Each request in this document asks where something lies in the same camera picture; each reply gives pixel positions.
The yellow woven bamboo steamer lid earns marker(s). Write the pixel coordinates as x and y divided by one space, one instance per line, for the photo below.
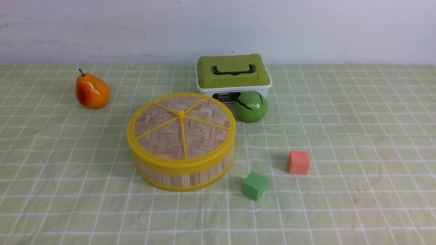
183 133

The bamboo steamer base yellow rim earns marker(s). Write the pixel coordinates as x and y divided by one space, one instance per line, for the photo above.
187 182

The green round toy fruit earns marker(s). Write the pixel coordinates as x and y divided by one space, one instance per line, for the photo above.
251 106

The green lidded white storage box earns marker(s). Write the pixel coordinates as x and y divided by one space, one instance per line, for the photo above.
224 78

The green foam cube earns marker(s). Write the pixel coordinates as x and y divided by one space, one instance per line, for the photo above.
254 185

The red foam cube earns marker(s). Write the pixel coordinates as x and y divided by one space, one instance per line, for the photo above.
298 162

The orange plastic pear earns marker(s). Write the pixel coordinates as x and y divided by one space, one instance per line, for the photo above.
91 92

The green checkered tablecloth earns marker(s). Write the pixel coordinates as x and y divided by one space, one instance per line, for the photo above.
67 176

